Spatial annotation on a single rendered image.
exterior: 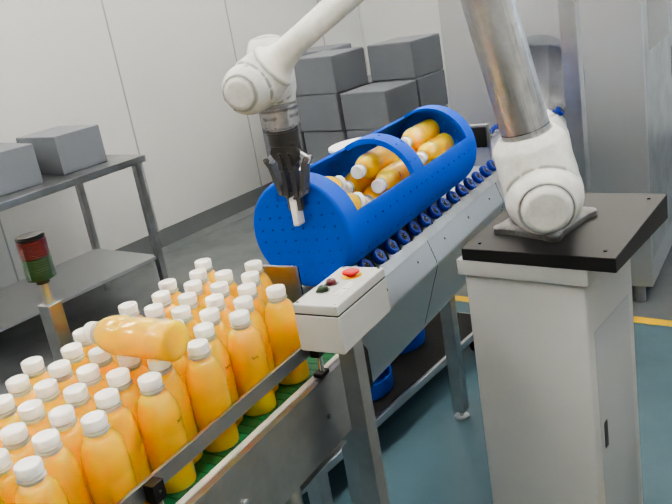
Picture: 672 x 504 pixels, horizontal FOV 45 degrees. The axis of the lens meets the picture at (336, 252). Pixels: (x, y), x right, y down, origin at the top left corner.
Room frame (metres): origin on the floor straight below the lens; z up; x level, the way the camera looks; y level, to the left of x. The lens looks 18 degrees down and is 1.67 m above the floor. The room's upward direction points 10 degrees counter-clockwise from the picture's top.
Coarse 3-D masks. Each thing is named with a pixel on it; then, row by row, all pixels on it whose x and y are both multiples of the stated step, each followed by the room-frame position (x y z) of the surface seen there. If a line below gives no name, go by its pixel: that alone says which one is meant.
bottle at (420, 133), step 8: (424, 120) 2.61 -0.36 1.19; (432, 120) 2.61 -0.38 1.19; (416, 128) 2.51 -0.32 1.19; (424, 128) 2.53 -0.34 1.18; (432, 128) 2.57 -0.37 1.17; (408, 136) 2.47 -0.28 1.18; (416, 136) 2.48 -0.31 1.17; (424, 136) 2.51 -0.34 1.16; (432, 136) 2.56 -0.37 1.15; (416, 144) 2.48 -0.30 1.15
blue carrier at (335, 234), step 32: (384, 128) 2.51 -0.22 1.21; (448, 128) 2.61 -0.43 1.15; (320, 160) 2.18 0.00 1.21; (352, 160) 2.42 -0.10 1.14; (416, 160) 2.22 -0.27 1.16; (448, 160) 2.37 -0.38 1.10; (320, 192) 1.87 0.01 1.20; (384, 192) 2.03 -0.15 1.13; (416, 192) 2.17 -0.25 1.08; (256, 224) 1.98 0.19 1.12; (288, 224) 1.93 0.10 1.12; (320, 224) 1.88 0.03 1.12; (352, 224) 1.86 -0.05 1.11; (384, 224) 2.00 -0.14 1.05; (288, 256) 1.94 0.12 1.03; (320, 256) 1.89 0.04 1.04; (352, 256) 1.86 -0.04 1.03
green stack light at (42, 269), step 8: (48, 256) 1.69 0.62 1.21; (24, 264) 1.68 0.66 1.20; (32, 264) 1.67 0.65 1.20; (40, 264) 1.68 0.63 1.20; (48, 264) 1.69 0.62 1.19; (24, 272) 1.68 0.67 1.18; (32, 272) 1.67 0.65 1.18; (40, 272) 1.67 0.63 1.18; (48, 272) 1.68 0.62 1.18; (32, 280) 1.67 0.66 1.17; (40, 280) 1.67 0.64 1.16
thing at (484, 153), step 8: (472, 128) 2.93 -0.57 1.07; (480, 128) 2.92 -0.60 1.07; (488, 128) 2.93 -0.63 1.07; (480, 136) 2.92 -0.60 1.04; (488, 136) 2.92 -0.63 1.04; (480, 144) 2.92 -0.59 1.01; (488, 144) 2.92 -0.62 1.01; (480, 152) 2.94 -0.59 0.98; (488, 152) 2.92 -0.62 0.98; (480, 160) 2.94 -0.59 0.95
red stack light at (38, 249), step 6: (36, 240) 1.68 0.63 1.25; (42, 240) 1.69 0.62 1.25; (18, 246) 1.68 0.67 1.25; (24, 246) 1.67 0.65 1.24; (30, 246) 1.67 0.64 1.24; (36, 246) 1.68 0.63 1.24; (42, 246) 1.69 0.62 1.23; (48, 246) 1.71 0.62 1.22; (18, 252) 1.69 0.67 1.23; (24, 252) 1.67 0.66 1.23; (30, 252) 1.67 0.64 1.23; (36, 252) 1.68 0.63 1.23; (42, 252) 1.68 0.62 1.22; (48, 252) 1.70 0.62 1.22; (24, 258) 1.67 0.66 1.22; (30, 258) 1.67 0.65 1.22; (36, 258) 1.67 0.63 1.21
